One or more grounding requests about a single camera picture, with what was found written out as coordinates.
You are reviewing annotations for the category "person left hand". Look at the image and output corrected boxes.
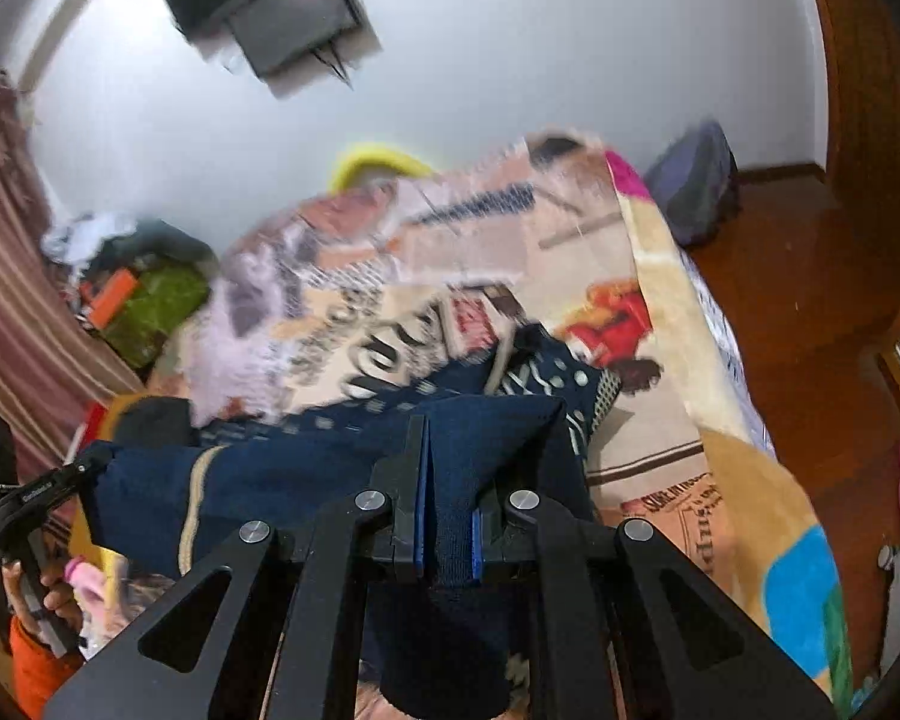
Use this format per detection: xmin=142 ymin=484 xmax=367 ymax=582
xmin=1 ymin=557 xmax=84 ymax=639

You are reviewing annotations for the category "white cloth pile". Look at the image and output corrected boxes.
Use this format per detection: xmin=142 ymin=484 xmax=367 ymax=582
xmin=40 ymin=213 xmax=137 ymax=266

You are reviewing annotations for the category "small wall monitor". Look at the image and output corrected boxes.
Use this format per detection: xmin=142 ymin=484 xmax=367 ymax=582
xmin=227 ymin=0 xmax=362 ymax=83

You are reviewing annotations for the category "orange box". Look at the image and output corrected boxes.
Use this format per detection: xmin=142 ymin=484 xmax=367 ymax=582
xmin=86 ymin=268 xmax=139 ymax=330

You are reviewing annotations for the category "navy patterned hooded jacket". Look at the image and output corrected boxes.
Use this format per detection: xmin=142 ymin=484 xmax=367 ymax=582
xmin=79 ymin=327 xmax=621 ymax=718

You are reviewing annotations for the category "yellow pillow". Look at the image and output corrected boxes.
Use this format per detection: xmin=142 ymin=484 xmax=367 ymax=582
xmin=328 ymin=143 xmax=434 ymax=193

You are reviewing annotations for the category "striped red curtain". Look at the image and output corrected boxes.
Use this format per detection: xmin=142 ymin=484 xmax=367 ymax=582
xmin=0 ymin=73 xmax=142 ymax=481

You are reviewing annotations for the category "wooden door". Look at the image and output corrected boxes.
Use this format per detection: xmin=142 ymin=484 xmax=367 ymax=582
xmin=816 ymin=0 xmax=900 ymax=213

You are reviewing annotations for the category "purple grey backpack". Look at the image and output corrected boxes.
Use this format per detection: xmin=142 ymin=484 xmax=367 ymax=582
xmin=644 ymin=119 xmax=740 ymax=247

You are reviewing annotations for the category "printed bed blanket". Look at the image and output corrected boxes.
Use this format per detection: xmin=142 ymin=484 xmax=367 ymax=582
xmin=149 ymin=133 xmax=852 ymax=715

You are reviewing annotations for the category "green patterned storage box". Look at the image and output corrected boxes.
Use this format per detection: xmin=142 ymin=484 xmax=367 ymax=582
xmin=100 ymin=262 xmax=209 ymax=369

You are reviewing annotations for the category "pink plush toy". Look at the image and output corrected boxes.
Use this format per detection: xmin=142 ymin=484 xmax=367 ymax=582
xmin=64 ymin=556 xmax=128 ymax=660

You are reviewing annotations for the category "black folded garment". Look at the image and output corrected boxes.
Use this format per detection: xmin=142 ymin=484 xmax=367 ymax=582
xmin=112 ymin=397 xmax=196 ymax=449

